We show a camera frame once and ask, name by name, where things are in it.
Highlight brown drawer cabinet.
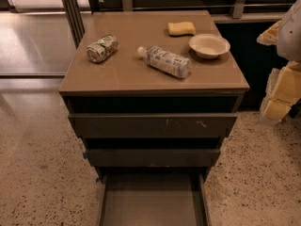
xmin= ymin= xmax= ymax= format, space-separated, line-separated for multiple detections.
xmin=59 ymin=11 xmax=249 ymax=179

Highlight middle drawer front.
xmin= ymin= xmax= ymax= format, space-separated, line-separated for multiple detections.
xmin=85 ymin=149 xmax=220 ymax=167

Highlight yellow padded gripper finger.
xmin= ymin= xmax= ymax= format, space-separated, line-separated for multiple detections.
xmin=257 ymin=21 xmax=280 ymax=46
xmin=260 ymin=61 xmax=301 ymax=125

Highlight clear plastic water bottle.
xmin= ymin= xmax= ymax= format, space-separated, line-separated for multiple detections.
xmin=137 ymin=46 xmax=191 ymax=79

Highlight top drawer front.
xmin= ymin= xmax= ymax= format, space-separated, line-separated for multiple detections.
xmin=69 ymin=113 xmax=237 ymax=138

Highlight crushed green soda can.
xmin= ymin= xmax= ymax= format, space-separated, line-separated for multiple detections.
xmin=87 ymin=34 xmax=119 ymax=63

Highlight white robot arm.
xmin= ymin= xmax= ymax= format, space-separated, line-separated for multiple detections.
xmin=257 ymin=0 xmax=301 ymax=125

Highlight metal railing frame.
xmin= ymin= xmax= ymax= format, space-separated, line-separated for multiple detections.
xmin=87 ymin=0 xmax=296 ymax=42

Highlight open bottom drawer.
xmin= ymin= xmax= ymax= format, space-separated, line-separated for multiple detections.
xmin=97 ymin=172 xmax=212 ymax=226

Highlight yellow sponge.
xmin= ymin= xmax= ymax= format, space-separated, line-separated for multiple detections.
xmin=167 ymin=22 xmax=196 ymax=36

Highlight white paper bowl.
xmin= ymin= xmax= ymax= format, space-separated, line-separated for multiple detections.
xmin=189 ymin=34 xmax=230 ymax=59

